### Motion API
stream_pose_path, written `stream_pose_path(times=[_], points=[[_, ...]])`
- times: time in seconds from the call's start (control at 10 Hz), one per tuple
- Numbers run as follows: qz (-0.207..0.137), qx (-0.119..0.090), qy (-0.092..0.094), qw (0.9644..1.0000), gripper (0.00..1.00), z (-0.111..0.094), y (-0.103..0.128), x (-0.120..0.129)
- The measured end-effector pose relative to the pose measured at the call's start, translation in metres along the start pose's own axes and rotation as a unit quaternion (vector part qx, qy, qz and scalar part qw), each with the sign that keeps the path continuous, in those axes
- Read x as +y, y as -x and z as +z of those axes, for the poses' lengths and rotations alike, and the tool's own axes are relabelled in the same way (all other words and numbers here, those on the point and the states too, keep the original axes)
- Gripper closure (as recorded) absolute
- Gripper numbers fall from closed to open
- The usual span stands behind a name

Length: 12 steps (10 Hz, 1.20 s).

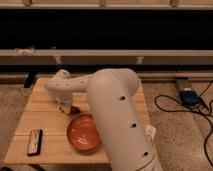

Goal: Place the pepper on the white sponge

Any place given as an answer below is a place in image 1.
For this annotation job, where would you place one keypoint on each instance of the blue power adapter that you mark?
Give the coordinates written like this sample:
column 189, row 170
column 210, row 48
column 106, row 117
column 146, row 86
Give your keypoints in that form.
column 189, row 97

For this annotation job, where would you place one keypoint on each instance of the red pepper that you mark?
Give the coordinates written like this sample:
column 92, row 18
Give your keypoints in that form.
column 75, row 109

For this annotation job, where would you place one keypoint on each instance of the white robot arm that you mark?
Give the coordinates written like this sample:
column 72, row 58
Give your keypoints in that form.
column 109, row 94

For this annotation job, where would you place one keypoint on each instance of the black rectangular box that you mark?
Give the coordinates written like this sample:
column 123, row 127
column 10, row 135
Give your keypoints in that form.
column 34, row 143

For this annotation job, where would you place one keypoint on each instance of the grey horizontal rail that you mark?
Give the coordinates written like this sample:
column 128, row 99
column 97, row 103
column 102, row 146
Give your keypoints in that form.
column 105, row 57

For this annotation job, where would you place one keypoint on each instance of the wooden table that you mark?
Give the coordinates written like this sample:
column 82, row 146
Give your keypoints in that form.
column 41, row 112

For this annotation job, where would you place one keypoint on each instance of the orange bowl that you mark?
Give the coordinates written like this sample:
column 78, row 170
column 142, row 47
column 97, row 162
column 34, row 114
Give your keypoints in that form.
column 82, row 133

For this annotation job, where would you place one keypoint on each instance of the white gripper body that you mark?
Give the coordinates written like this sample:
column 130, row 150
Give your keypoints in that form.
column 64, row 108

